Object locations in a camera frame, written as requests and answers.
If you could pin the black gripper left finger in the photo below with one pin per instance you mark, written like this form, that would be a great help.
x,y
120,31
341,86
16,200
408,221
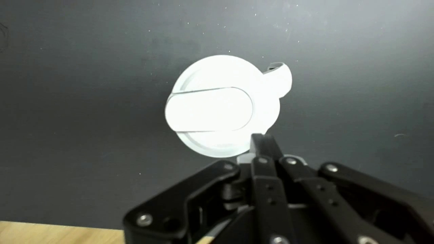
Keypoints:
x,y
265,198

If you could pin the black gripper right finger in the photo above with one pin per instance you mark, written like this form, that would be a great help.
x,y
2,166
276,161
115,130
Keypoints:
x,y
343,203

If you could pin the stainless steel thermos white lid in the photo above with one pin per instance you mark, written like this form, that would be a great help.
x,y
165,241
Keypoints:
x,y
217,108

